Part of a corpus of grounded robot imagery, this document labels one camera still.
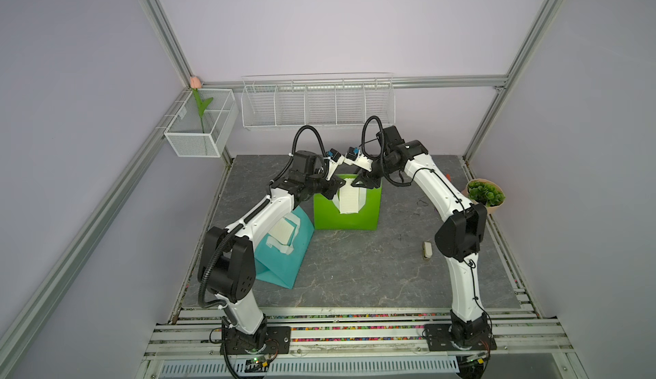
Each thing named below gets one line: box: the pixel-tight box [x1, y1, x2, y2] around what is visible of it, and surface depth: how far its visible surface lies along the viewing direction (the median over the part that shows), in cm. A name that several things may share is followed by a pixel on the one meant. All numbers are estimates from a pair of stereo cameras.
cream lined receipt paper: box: [268, 216, 295, 245], surface depth 82 cm
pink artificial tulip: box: [189, 75, 214, 134], surface depth 92 cm
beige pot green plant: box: [465, 178, 507, 215], surface depth 91 cm
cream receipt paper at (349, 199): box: [331, 178, 368, 215], surface depth 89 cm
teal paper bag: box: [254, 205, 316, 290], surface depth 82 cm
